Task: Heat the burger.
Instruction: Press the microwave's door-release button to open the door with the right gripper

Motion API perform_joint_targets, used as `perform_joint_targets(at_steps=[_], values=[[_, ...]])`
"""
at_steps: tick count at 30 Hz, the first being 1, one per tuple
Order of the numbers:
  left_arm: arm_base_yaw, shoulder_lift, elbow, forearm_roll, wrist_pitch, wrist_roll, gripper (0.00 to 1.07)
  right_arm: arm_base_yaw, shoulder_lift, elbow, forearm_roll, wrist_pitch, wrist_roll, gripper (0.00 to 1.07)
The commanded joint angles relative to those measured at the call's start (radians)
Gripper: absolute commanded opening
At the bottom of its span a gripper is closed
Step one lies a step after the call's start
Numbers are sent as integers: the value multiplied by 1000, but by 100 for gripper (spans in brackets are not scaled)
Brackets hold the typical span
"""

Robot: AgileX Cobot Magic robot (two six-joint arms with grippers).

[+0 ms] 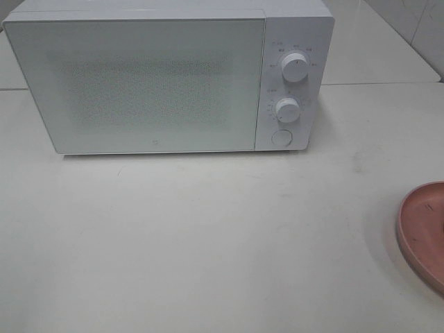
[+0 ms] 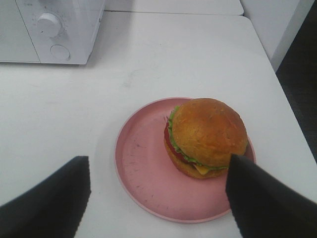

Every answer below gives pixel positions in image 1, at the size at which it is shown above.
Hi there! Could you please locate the round white door button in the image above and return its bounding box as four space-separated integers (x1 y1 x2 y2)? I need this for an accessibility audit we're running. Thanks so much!
271 129 293 147

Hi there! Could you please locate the pink round plate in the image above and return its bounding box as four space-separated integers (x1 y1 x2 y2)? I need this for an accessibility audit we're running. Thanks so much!
396 181 443 296

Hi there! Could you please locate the white microwave door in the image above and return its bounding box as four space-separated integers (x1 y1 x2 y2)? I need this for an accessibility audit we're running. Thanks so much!
5 19 264 155

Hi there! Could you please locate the lower white round knob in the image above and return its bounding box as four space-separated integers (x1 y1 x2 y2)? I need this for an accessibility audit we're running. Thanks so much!
275 98 301 123

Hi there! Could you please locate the white round knob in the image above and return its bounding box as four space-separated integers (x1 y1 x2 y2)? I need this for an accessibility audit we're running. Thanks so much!
275 98 301 123
280 50 309 83

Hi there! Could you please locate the upper white round knob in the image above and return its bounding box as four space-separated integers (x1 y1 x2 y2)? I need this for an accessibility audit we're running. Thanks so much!
280 50 309 83

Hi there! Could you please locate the white microwave oven body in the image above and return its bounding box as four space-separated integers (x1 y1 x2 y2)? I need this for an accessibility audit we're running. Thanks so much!
2 1 335 155

